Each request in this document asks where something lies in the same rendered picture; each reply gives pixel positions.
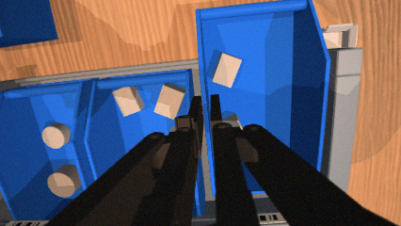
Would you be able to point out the blue bin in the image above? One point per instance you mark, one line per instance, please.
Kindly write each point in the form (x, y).
(26, 161)
(109, 135)
(26, 21)
(283, 80)

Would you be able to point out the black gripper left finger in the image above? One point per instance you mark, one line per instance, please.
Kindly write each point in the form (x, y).
(123, 195)

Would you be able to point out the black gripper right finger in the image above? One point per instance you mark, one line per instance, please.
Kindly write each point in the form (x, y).
(301, 193)

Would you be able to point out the brown block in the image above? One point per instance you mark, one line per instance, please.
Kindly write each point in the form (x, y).
(233, 118)

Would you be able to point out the grey metal shelf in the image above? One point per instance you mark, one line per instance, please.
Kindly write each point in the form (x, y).
(342, 106)

